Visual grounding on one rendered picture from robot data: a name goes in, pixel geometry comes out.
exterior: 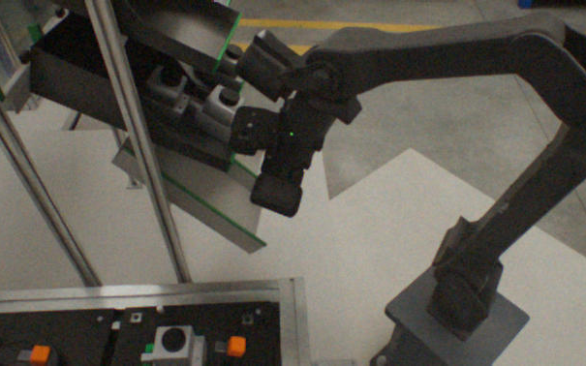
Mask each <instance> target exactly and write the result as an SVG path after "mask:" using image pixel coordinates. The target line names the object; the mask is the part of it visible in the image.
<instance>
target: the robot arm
mask: <svg viewBox="0 0 586 366"><path fill-rule="evenodd" d="M234 71H235V74H236V75H238V76H239V77H241V78H242V79H243V80H245V81H246V82H247V83H249V84H250V85H251V86H253V87H254V88H255V89H256V90H259V91H260V92H261V93H263V94H264V95H265V96H266V97H267V98H268V99H270V100H271V101H273V102H274V104H276V102H277V100H278V99H279V97H281V98H282V99H284V100H285V102H284V104H283V107H280V109H279V110H280V113H277V112H273V111H271V110H269V109H265V108H258V107H239V108H238V109H237V110H236V112H235V115H234V118H233V120H232V122H231V137H230V140H229V144H230V145H232V147H233V151H234V153H235V154H237V155H243V156H250V157H253V156H255V155H256V151H257V150H259V149H266V150H265V154H264V160H263V162H262V167H261V171H262V173H261V174H260V175H259V176H257V178H256V180H255V183H254V186H253V189H252V191H251V194H250V196H249V200H250V202H251V203H252V204H254V205H257V206H260V207H262V208H265V209H267V210H270V211H272V212H275V213H277V214H280V215H282V216H285V217H287V218H292V217H293V216H294V215H295V214H296V213H297V211H298V207H299V205H300V200H301V196H302V188H301V187H300V185H301V181H302V178H303V174H304V171H303V170H304V169H307V170H309V168H310V167H311V165H312V161H313V158H314V155H315V153H316V151H319V153H320V151H321V150H322V148H323V146H324V139H325V136H326V134H327V133H328V131H329V129H330V128H331V126H332V125H333V123H334V121H335V120H336V118H337V119H339V120H340V121H341V122H343V123H344V124H345V125H350V124H351V123H352V121H353V120H355V119H356V118H357V117H358V115H359V114H360V113H361V112H362V106H361V103H360V100H359V99H358V98H357V95H358V94H362V93H364V92H366V91H369V90H371V89H373V88H376V87H378V86H380V85H382V84H386V83H390V82H393V81H406V80H422V79H436V78H451V77H464V76H494V75H508V74H511V75H512V74H517V75H518V76H520V77H521V78H523V79H524V81H526V82H527V83H528V84H530V85H531V86H532V88H533V89H534V90H535V91H536V92H537V94H538V95H539V96H540V98H541V99H542V100H543V101H544V102H545V104H546V105H547V106H548V107H549V109H550V110H551V111H552V112H553V113H554V115H555V116H556V117H557V118H558V119H560V120H561V121H562V123H561V125H560V127H559V129H558V131H557V133H556V135H555V136H554V138H553V139H552V140H551V141H550V142H549V143H547V144H546V147H545V148H544V150H543V151H542V152H541V153H540V154H539V155H538V156H537V157H536V159H535V160H534V161H533V162H532V163H531V164H530V165H529V166H528V167H527V168H526V169H525V170H524V171H523V172H522V173H521V174H520V175H519V177H518V178H517V179H516V180H515V181H514V182H513V183H512V184H510V185H509V187H508V188H507V190H506V191H505V192H504V193H503V194H502V195H501V196H500V197H499V198H498V199H497V200H496V201H495V202H494V204H493V205H492V207H491V208H490V209H489V210H488V211H487V212H486V213H485V214H484V215H483V216H482V217H480V219H479V220H478V221H473V222H468V221H467V220H466V219H464V218H463V217H462V216H459V218H458V220H457V223H456V224H455V225H454V226H453V227H452V228H450V229H447V231H446V234H445V236H444V238H443V240H442V242H441V244H440V247H439V249H438V251H437V253H436V255H435V257H434V260H433V262H432V264H431V265H432V266H435V269H434V271H433V278H434V279H435V280H436V281H437V283H438V284H437V286H436V288H435V290H434V292H433V295H432V298H433V299H434V300H433V301H432V302H431V303H430V304H429V305H428V306H427V308H426V310H427V312H428V313H430V314H431V315H432V316H433V317H434V318H435V319H437V320H438V321H439V322H440V323H441V324H443V325H444V326H445V327H446V328H447V330H448V331H450V332H451V333H452V334H453V335H454V336H455V337H457V338H458V339H459V340H460V341H461V342H466V341H467V340H468V339H469V337H470V335H471V334H472V333H473V332H474V331H475V330H476V329H477V328H478V327H479V326H480V325H481V324H482V322H483V321H484V320H485V319H486V318H488V316H489V314H490V313H489V312H490V309H491V306H492V304H493V303H494V302H495V301H496V299H497V298H498V297H497V296H496V293H497V290H498V287H499V284H500V281H501V278H502V275H503V272H504V265H503V264H502V262H501V261H500V256H501V254H503V253H504V252H505V251H506V250H507V249H508V248H509V247H510V246H512V245H513V244H514V243H515V242H516V241H517V240H518V239H519V238H521V237H522V236H523V235H524V234H525V233H526V232H527V231H528V230H530V229H531V228H532V227H533V226H534V225H535V224H536V223H538V222H539V221H540V220H541V219H542V218H543V217H544V216H545V215H547V214H548V213H549V211H550V210H551V209H552V208H553V207H554V206H556V205H557V204H558V203H559V202H560V201H561V200H562V199H563V198H565V197H566V196H567V195H568V194H569V193H570V192H571V191H573V190H574V189H575V188H576V187H577V186H578V185H579V184H580V183H582V182H583V181H584V180H586V33H585V32H582V31H580V30H577V29H575V28H573V27H572V26H570V25H569V24H567V23H566V22H565V21H563V20H562V19H560V18H559V17H558V16H556V15H554V14H552V13H549V12H536V13H532V14H529V15H525V16H522V17H516V18H509V19H501V20H494V21H487V22H480V23H473V24H467V23H466V25H464V24H459V25H452V26H445V27H438V28H431V29H424V30H417V31H409V32H402V33H392V32H386V31H384V30H381V29H378V28H375V27H354V26H346V27H343V28H340V29H338V30H336V31H335V32H334V33H333V34H332V35H330V36H329V37H328V38H327V39H326V40H324V41H323V42H322V43H321V44H318V45H315V46H311V47H310V48H309V50H308V51H307V52H304V53H303V54H302V55H301V56H300V57H299V55H298V54H296V53H295V52H294V51H292V49H291V48H290V47H288V46H287V45H285V44H284V43H282V42H281V41H280V40H279V39H277V38H276V36H275V35H274V34H273V33H271V32H270V31H269V30H267V29H266V28H264V29H263V30H262V31H261V32H259V33H258V34H256V35H255V38H253V41H252V43H250V44H249V45H248V46H247V47H246V50H245V51H244V53H243V54H242V56H241V58H240V59H239V60H238V61H237V62H236V65H235V69H234ZM294 90H295V91H296V92H295V94H294V96H293V97H292V98H289V97H290V95H291V94H292V92H293V91H294ZM287 98H288V99H287ZM273 159H274V160H273Z"/></svg>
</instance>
